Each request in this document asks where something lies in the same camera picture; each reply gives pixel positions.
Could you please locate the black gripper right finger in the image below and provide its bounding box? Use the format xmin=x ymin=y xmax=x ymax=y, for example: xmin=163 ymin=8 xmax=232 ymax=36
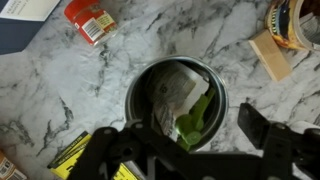
xmin=237 ymin=103 xmax=320 ymax=180

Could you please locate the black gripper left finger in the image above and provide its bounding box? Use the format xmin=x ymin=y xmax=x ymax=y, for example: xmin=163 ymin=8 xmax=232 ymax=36
xmin=67 ymin=127 xmax=154 ymax=180

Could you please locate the grey metal cup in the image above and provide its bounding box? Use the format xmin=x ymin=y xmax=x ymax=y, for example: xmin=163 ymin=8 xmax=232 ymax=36
xmin=124 ymin=55 xmax=229 ymax=152

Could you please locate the yellow black card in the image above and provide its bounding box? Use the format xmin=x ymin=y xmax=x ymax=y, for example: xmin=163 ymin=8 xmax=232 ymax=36
xmin=46 ymin=130 xmax=141 ymax=180

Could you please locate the amber glass jar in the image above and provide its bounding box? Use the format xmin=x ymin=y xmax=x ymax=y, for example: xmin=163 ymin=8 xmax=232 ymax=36
xmin=0 ymin=151 xmax=28 ymax=180

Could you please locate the wooden block near tape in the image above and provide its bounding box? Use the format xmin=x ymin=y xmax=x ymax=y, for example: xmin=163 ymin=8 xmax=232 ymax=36
xmin=248 ymin=30 xmax=292 ymax=81

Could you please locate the red cap spice bottle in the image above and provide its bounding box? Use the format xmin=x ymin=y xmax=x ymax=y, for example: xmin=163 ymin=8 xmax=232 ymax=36
xmin=64 ymin=0 xmax=118 ymax=46

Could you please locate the navy blue book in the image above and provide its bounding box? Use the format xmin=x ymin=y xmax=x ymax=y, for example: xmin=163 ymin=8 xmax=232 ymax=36
xmin=0 ymin=0 xmax=61 ymax=55

